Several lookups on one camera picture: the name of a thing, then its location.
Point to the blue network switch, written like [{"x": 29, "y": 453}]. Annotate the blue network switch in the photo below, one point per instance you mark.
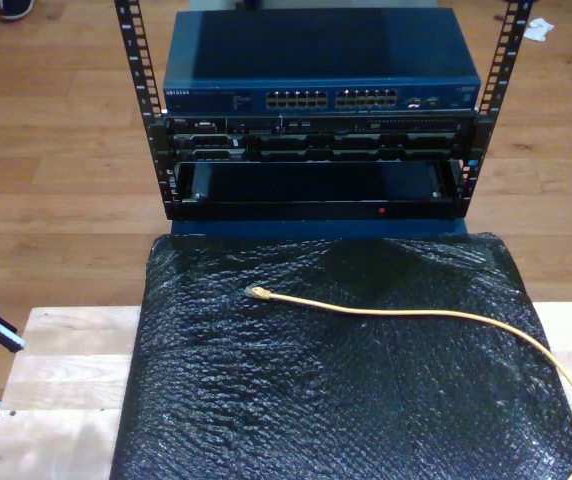
[{"x": 316, "y": 45}]

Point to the white crumpled paper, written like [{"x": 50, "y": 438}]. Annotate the white crumpled paper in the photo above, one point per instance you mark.
[{"x": 538, "y": 31}]

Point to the black rack server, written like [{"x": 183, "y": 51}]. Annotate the black rack server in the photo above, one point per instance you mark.
[{"x": 346, "y": 142}]

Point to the black bubble mat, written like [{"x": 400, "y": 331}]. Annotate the black bubble mat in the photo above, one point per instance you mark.
[{"x": 266, "y": 400}]

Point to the dark shoe white sole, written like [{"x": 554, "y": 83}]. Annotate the dark shoe white sole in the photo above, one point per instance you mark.
[{"x": 18, "y": 7}]

